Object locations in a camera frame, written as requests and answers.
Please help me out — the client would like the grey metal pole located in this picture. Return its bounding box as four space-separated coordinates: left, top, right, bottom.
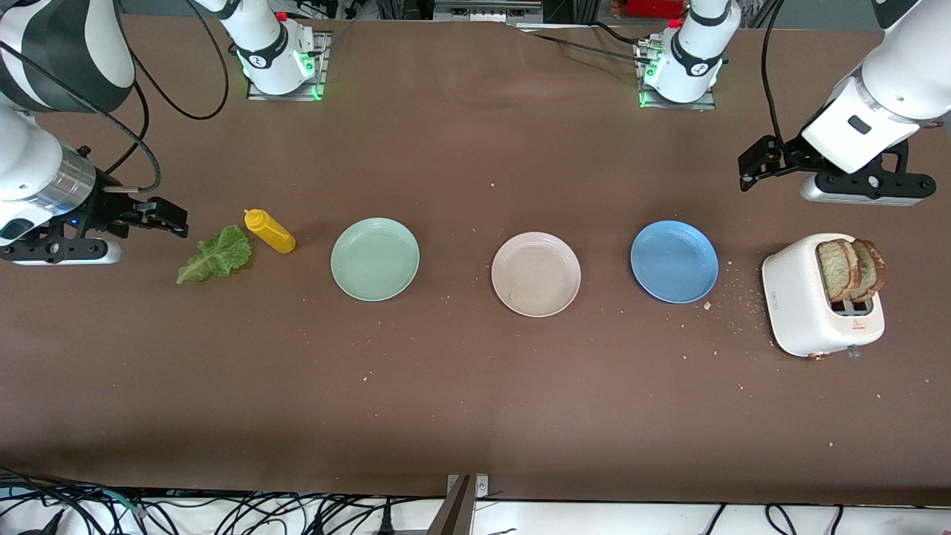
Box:
427 476 474 535

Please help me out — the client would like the yellow mustard squeeze bottle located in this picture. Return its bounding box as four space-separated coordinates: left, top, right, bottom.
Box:
244 209 296 254

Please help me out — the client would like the brown bread slice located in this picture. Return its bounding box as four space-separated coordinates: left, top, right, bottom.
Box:
817 239 861 302
851 239 887 302

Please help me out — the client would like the black base cable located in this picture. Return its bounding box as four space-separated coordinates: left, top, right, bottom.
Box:
513 21 658 64

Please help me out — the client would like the beige plate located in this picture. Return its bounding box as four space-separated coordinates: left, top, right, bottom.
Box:
491 232 582 318

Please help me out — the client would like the red box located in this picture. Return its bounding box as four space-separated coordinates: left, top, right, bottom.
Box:
628 0 684 19

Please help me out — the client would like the silver mounting bracket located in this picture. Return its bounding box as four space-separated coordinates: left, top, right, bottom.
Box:
446 474 490 499

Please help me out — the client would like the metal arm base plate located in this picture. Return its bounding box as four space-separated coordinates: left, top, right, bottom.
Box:
635 41 718 111
245 30 332 102

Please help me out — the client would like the blue plate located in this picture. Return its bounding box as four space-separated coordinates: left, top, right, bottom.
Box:
630 220 719 304

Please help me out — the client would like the white toaster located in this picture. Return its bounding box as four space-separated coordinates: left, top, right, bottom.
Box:
762 233 886 360

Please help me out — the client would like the white power strip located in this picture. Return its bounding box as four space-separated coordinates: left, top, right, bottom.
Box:
435 0 543 22

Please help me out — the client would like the green lettuce leaf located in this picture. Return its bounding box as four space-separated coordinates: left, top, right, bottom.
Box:
177 225 254 285

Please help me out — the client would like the green plate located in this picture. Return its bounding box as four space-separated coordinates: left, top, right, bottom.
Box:
331 218 421 302

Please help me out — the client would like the black camera cable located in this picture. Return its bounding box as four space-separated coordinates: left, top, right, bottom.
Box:
0 0 231 195
759 0 788 146

